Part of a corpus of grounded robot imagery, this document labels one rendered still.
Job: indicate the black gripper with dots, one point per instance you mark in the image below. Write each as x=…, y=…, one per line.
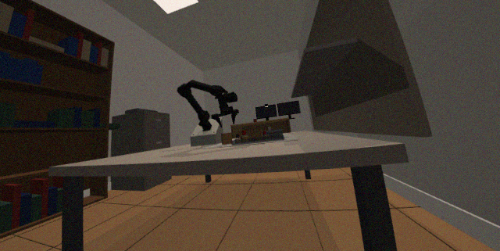
x=216, y=116

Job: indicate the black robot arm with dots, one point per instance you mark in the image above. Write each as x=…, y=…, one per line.
x=216, y=90

